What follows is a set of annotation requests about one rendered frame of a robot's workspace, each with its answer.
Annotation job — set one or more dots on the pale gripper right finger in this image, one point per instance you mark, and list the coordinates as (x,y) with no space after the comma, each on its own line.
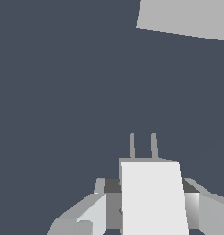
(205,211)

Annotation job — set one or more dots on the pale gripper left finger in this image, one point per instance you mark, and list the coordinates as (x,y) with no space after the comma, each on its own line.
(95,211)

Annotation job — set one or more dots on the white two-prong charger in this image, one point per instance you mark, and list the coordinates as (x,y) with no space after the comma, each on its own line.
(152,195)

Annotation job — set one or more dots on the grey wall socket block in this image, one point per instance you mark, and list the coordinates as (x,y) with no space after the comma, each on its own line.
(187,16)

